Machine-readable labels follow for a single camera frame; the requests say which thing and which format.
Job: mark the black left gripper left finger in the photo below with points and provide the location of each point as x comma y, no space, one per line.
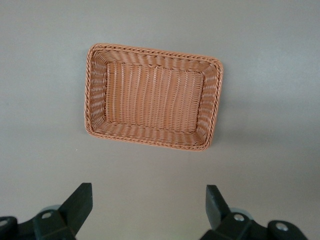
75,212

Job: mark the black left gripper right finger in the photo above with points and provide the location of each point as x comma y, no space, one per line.
218,220

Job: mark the brown wicker basket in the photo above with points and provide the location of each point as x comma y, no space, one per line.
155,100

